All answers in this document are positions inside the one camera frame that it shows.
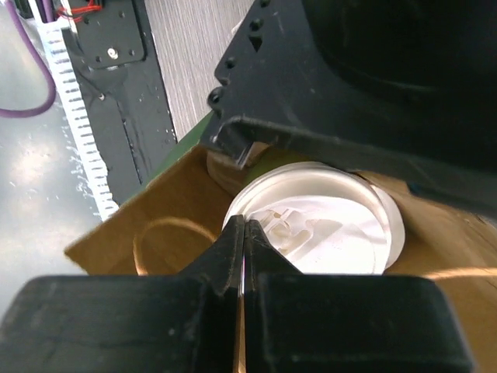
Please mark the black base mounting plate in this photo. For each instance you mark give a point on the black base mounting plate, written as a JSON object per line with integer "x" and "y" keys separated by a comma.
{"x": 111, "y": 47}

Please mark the white cup lid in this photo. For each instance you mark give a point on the white cup lid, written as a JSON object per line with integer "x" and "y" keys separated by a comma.
{"x": 323, "y": 220}

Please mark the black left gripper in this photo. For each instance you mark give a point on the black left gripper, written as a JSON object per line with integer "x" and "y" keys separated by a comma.
{"x": 405, "y": 89}

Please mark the green brown paper bag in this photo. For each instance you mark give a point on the green brown paper bag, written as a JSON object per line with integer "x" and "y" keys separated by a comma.
{"x": 180, "y": 214}

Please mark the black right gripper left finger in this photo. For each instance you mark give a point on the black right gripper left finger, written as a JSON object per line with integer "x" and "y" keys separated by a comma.
{"x": 218, "y": 324}

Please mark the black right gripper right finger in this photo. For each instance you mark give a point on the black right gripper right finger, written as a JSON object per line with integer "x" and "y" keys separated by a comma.
{"x": 273, "y": 290}

